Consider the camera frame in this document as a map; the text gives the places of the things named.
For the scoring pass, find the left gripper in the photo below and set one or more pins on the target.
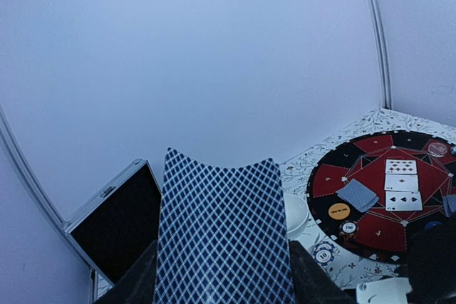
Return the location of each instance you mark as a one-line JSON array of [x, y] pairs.
[[428, 277]]

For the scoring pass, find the red chip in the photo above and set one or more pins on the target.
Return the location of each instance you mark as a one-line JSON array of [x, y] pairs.
[[348, 230]]

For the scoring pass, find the dealt cards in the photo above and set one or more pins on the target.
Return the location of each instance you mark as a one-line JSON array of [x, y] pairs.
[[449, 205], [358, 195]]

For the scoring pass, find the face up nine card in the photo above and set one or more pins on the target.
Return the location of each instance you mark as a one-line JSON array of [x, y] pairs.
[[400, 166]]

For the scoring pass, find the aluminium frame post right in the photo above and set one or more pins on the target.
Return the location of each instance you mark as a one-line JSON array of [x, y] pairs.
[[382, 52]]

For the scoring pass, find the face up spade card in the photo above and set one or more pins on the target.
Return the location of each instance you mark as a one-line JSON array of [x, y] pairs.
[[403, 201]]

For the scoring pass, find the white ceramic bowl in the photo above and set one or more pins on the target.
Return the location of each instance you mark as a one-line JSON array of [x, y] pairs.
[[297, 215]]

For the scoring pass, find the orange big blind button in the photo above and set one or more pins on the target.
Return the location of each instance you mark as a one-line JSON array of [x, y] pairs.
[[339, 211]]

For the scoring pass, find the blue card deck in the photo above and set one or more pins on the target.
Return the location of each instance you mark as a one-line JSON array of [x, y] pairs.
[[222, 234]]

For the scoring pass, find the blue small blind button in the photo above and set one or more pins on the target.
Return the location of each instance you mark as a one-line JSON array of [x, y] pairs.
[[433, 225]]

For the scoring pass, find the white dealer button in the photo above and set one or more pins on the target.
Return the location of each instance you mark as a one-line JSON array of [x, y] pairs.
[[437, 149]]

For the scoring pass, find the aluminium frame post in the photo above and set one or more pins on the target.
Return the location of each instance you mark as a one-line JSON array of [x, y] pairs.
[[382, 52], [27, 176]]

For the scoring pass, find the floral tablecloth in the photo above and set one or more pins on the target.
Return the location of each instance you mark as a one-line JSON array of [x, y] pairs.
[[349, 270]]

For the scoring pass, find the round red black poker mat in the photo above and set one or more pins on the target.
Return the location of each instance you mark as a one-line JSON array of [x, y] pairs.
[[383, 235]]

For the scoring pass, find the aluminium frame post left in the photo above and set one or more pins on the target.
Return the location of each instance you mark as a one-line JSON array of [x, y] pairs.
[[27, 176]]

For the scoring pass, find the face up ace card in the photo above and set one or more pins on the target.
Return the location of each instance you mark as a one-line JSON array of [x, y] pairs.
[[401, 183]]

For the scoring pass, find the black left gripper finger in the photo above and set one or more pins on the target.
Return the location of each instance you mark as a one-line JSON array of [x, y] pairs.
[[137, 286]]

